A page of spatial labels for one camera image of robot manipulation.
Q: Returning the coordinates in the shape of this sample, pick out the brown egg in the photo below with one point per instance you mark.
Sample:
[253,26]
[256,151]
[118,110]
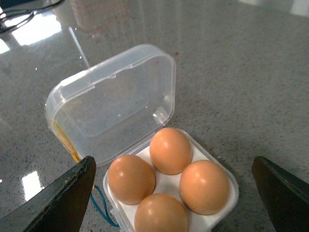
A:
[131,179]
[170,151]
[160,212]
[204,187]

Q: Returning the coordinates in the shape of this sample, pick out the clear plastic egg box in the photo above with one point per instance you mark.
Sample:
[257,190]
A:
[115,108]

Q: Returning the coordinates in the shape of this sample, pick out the yellow rubber band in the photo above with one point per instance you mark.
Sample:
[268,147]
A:
[62,137]

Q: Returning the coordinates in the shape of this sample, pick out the brown egg in box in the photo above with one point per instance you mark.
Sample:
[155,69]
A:
[160,212]
[170,151]
[131,179]

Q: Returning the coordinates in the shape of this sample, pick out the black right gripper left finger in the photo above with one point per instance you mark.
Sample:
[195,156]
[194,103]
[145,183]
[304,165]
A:
[60,207]

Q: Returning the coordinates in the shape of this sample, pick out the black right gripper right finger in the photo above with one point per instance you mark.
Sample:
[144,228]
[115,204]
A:
[284,195]

